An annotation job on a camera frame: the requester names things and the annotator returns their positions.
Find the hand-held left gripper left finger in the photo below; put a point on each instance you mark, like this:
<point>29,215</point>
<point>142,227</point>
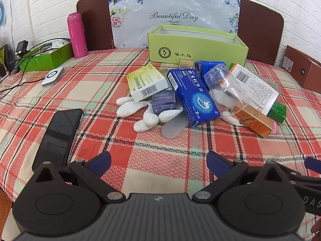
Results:
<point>101,162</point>

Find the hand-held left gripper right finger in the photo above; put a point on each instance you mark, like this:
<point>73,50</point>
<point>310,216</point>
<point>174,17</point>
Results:
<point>218,164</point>

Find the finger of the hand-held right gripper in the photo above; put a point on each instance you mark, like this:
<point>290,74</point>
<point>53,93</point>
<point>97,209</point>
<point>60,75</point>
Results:
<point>312,164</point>

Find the orange long box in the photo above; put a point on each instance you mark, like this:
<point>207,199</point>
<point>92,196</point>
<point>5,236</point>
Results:
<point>253,120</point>

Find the translucent plastic cup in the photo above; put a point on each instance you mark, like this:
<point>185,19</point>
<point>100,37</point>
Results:
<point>173,129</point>

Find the green small box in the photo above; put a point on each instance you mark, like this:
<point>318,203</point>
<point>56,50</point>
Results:
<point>278,111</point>

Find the blue medicine box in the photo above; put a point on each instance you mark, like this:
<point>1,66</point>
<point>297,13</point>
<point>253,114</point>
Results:
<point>193,95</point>

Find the purple small box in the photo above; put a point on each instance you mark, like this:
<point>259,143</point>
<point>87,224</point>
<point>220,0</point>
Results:
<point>163,100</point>

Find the white medicine box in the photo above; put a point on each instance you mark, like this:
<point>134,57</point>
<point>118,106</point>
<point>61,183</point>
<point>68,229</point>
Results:
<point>255,87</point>

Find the yellow-green medicine box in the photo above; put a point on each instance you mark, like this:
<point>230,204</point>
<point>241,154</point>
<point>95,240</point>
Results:
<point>145,82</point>

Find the blue plastic box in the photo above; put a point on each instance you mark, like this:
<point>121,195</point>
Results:
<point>203,67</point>

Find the small gold box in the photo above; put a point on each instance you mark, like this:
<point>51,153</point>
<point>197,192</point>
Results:
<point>186,64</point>

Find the light green cardboard box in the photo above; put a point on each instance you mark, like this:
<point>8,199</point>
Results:
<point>170,46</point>

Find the person's right hand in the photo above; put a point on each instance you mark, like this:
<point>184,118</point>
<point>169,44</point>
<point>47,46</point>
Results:
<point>316,227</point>

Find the plaid blanket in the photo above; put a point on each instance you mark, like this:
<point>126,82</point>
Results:
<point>150,150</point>

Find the black smartphone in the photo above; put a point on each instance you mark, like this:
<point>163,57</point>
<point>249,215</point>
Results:
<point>57,135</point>

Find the clear plastic bag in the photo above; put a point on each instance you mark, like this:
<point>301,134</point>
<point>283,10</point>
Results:
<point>220,80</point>

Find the brown cardboard box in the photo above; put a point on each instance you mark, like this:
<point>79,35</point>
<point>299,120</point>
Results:
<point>311,72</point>

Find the white round device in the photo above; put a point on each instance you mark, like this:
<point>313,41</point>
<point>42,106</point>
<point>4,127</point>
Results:
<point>52,76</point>

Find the dark green cardboard box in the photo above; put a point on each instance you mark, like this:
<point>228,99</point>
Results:
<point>50,60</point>

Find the pink thermos bottle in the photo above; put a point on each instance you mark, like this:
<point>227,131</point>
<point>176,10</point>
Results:
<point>76,35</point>

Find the brown wooden headboard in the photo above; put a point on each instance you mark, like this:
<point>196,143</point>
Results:
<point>95,22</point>

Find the black device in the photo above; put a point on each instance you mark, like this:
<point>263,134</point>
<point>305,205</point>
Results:
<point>8,57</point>

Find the black charger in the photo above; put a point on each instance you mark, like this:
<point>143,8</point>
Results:
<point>22,47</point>

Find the floral printed plastic bag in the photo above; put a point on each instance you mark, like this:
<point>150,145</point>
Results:
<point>175,5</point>

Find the blue wall decal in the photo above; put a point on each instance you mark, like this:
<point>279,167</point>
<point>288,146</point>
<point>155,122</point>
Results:
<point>2,10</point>

